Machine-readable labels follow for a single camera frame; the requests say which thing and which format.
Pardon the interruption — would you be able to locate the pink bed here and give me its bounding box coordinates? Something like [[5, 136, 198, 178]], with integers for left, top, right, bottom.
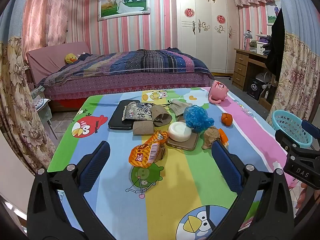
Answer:
[[26, 42, 214, 112]]

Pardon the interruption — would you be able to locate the pink patterned curtain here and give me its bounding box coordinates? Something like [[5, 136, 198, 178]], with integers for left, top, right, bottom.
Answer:
[[21, 0, 84, 55]]

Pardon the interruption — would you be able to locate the person's right hand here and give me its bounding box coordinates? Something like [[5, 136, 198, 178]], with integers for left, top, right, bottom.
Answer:
[[296, 182, 311, 205]]

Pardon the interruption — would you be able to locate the white round appliance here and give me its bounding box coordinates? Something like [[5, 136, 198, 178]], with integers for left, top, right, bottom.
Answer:
[[256, 72, 272, 84]]

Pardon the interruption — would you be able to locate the yellow duck plush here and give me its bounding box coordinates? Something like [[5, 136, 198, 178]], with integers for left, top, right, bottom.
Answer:
[[65, 53, 78, 65]]

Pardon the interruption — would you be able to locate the white wardrobe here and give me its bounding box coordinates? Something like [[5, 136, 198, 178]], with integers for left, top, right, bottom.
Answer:
[[174, 0, 240, 74]]

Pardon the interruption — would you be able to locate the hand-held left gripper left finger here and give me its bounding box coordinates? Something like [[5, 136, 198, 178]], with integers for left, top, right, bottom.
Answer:
[[27, 141, 118, 240]]

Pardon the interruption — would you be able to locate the orange snack wrapper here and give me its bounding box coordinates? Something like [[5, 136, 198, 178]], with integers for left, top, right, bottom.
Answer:
[[128, 130, 170, 168]]

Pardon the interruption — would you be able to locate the dark snack packet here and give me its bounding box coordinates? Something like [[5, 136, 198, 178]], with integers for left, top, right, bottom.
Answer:
[[122, 102, 157, 123]]

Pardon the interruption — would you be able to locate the blue floral curtain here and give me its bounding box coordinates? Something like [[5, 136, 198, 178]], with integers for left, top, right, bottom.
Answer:
[[0, 0, 57, 175], [266, 0, 320, 135]]

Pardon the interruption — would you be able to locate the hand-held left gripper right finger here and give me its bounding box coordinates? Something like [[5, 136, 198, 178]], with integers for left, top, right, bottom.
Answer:
[[207, 140, 295, 240]]

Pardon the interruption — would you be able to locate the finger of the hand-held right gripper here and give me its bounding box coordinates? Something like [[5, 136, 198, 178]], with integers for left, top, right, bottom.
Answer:
[[275, 129, 320, 155], [301, 120, 320, 143]]

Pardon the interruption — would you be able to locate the black hanging clothing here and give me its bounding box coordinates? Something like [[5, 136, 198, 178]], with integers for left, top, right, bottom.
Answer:
[[265, 7, 287, 74]]

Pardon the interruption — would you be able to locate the wooden desk with drawers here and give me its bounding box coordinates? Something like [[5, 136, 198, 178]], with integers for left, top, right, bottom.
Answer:
[[232, 48, 270, 92]]

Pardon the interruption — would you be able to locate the silver desk lamp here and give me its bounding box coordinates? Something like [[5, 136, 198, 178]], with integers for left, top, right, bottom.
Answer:
[[242, 29, 253, 51]]

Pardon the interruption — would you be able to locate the brown phone case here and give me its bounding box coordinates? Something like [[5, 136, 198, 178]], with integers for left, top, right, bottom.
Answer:
[[165, 130, 200, 152]]

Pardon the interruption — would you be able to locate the light blue plastic basket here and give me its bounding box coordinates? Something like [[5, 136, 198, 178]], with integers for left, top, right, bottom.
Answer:
[[272, 109, 313, 148]]

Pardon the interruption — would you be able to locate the black tablet case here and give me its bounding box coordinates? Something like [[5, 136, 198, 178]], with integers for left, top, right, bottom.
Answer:
[[108, 100, 141, 130]]

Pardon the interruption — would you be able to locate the white printer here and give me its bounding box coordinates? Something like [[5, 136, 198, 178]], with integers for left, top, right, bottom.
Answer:
[[250, 40, 269, 54]]

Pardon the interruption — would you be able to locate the orange peel piece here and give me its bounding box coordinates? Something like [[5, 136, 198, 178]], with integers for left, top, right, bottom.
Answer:
[[218, 128, 229, 147]]

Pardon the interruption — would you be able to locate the framed wedding picture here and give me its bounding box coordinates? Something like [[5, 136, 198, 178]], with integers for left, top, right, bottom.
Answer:
[[97, 0, 151, 22]]

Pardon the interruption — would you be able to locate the white round soap bar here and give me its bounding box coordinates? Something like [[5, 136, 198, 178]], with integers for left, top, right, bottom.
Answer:
[[168, 122, 192, 142]]

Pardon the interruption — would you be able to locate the brown paper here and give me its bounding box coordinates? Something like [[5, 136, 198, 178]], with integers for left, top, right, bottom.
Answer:
[[201, 126, 222, 150]]

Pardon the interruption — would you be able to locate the striped purple blue blanket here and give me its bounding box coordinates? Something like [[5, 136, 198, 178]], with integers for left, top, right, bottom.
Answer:
[[37, 47, 213, 87]]

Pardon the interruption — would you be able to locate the blue plastic bag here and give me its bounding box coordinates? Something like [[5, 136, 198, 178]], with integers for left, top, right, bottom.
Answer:
[[184, 105, 215, 133]]

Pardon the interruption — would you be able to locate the black box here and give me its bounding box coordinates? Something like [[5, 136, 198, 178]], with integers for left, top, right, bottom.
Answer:
[[247, 77, 263, 100]]

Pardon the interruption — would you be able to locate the beige cloth pouch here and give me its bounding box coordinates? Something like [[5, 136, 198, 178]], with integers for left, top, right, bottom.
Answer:
[[169, 99, 193, 117]]

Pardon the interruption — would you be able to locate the chair with cushion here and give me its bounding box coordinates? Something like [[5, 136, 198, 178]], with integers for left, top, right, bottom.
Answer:
[[31, 85, 58, 140]]

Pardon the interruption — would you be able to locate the cartoon bird printed tablecloth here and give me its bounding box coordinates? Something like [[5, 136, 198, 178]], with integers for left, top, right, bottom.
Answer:
[[47, 86, 298, 240]]

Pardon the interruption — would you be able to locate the small wall picture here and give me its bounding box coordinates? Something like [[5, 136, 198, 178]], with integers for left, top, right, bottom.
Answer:
[[266, 4, 282, 25]]

